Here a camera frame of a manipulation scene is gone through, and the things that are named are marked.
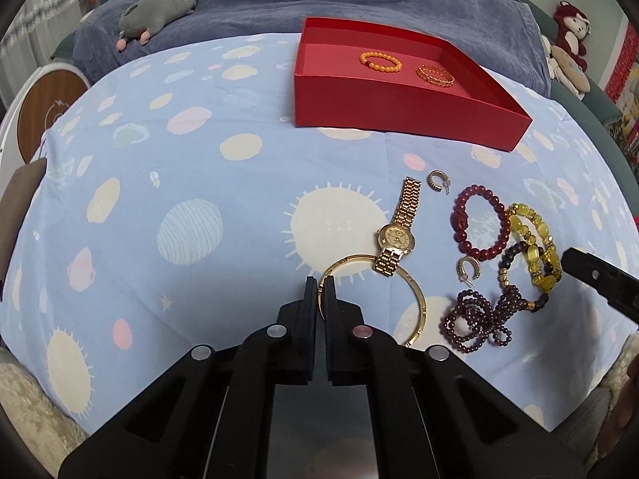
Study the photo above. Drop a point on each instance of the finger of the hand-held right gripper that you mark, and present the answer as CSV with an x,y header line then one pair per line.
x,y
599,277

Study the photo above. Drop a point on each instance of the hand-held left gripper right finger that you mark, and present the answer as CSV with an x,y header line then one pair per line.
x,y
330,304

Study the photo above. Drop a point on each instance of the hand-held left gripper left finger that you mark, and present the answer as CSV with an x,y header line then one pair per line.
x,y
310,304

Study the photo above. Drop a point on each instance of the gold bangle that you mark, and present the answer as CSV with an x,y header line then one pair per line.
x,y
422,304

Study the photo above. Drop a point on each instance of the gold wristwatch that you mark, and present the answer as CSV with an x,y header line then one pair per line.
x,y
396,238

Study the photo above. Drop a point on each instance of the gold hoop earring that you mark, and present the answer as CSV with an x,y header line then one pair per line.
x,y
462,267
433,182

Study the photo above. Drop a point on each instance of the red cardboard box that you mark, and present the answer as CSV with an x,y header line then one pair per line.
x,y
399,105

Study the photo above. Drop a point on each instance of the green sofa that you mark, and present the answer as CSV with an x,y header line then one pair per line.
x,y
594,110

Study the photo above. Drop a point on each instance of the light blue planet-print sheet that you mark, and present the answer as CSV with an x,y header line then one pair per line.
x,y
199,134

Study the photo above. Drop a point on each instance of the cream plush toy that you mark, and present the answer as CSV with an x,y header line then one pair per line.
x,y
569,70

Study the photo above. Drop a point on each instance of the red plush toy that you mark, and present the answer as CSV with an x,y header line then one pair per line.
x,y
571,27

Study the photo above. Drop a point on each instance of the white device with wooden disc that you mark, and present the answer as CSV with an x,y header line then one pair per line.
x,y
45,110

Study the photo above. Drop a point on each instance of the grey plush toy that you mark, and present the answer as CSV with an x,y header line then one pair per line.
x,y
154,12

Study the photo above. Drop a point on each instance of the white curtain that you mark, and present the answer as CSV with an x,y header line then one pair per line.
x,y
45,25

